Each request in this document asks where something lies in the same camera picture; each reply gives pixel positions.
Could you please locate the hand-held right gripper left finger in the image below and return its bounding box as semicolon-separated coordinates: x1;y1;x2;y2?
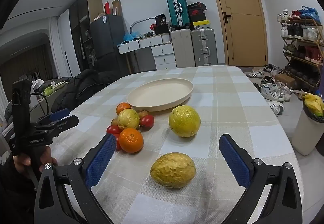
34;133;117;224

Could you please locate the tall wooden shelving cabinet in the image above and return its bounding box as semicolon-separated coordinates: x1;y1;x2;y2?
68;0;104;72

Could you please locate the wrinkled green-yellow guava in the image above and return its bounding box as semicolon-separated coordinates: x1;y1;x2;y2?
150;152;196;189

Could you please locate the white desk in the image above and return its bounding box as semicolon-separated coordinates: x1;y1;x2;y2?
118;34;171;54

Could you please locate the teal suitcase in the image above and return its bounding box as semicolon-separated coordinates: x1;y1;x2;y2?
166;0;191;29

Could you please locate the white drawer cabinet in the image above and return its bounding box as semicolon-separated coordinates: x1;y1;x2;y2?
152;44;177;71

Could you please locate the black shoe box red stripe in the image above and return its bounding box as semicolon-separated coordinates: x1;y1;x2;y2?
187;2;207;11

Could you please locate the yellow plastic bag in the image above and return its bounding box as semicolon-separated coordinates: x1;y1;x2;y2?
302;93;324;117

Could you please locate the black jacket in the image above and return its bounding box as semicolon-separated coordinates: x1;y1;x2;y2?
51;69;134;113

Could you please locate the brown cardboard sheet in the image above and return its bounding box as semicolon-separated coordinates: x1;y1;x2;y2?
111;0;122;16

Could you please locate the person's left forearm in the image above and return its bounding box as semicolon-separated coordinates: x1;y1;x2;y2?
0;155;41;224

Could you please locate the person's left hand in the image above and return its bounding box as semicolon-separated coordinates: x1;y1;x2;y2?
14;145;58;176

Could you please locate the brown cardboard box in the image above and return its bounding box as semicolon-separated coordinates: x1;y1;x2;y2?
275;74;295;89

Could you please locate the blue plastic bag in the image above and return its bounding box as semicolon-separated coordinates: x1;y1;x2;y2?
123;32;140;41

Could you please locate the black bag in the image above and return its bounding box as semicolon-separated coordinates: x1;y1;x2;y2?
154;24;169;35

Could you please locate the mandarin orange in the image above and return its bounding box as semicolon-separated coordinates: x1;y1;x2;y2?
116;103;132;116
119;128;144;153

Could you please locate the white trash bin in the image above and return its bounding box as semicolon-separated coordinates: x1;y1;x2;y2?
292;102;324;156

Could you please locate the scattered sneakers group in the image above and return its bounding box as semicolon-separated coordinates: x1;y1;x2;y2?
245;63;291;115

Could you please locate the wooden shoe rack with shoes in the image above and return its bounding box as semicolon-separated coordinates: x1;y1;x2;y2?
277;5;324;83

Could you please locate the smooth yellow guava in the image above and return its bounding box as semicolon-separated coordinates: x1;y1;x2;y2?
169;105;201;138

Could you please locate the red tomato with green stem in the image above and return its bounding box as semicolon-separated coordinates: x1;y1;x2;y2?
106;125;120;136

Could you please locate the yellow-green guava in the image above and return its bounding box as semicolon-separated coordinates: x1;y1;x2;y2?
117;109;140;131

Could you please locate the dark grey fridge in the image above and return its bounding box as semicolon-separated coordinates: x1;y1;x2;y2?
90;14;128;75

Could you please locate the grey arched frame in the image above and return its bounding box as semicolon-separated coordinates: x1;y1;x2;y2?
130;18;156;34

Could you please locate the beige suitcase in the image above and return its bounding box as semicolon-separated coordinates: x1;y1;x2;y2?
170;28;196;69

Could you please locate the black cable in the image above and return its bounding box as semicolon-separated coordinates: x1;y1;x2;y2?
30;93;50;116

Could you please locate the white curtain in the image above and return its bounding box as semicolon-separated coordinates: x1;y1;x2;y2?
49;11;76;80

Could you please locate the black and yellow shoe box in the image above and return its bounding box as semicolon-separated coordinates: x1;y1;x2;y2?
190;20;210;30

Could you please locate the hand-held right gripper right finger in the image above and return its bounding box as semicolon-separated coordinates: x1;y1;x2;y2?
219;133;303;224

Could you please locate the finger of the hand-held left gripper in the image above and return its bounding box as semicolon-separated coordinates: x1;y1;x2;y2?
38;108;70;125
33;115;79;137

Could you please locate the beige round plate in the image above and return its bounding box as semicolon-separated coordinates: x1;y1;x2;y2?
127;78;194;112

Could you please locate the silver suitcase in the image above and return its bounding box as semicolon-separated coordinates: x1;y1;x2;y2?
191;28;217;67

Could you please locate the wooden door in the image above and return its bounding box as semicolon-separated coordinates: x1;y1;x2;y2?
206;0;269;67

